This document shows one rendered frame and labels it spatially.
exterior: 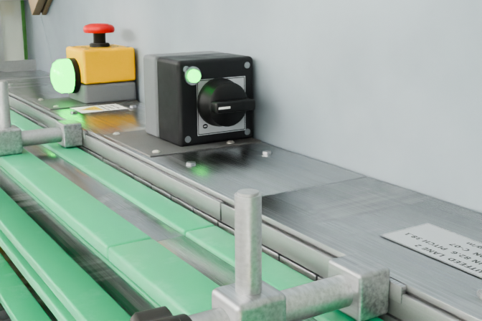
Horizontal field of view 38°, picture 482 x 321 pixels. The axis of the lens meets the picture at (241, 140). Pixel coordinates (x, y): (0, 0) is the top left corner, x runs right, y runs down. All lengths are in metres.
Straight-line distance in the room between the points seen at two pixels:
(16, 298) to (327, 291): 0.53
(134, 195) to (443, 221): 0.24
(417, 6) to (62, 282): 0.35
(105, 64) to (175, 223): 0.44
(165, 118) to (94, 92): 0.26
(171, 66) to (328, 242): 0.29
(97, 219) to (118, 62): 0.43
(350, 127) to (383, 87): 0.05
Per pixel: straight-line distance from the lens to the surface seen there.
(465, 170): 0.49
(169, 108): 0.65
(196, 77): 0.63
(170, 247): 0.46
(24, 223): 0.76
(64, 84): 0.91
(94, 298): 0.57
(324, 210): 0.47
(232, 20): 0.71
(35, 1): 1.27
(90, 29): 0.92
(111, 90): 0.92
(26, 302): 0.81
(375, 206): 0.48
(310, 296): 0.34
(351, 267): 0.36
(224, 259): 0.44
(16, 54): 1.39
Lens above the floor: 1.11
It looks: 30 degrees down
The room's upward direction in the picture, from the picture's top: 98 degrees counter-clockwise
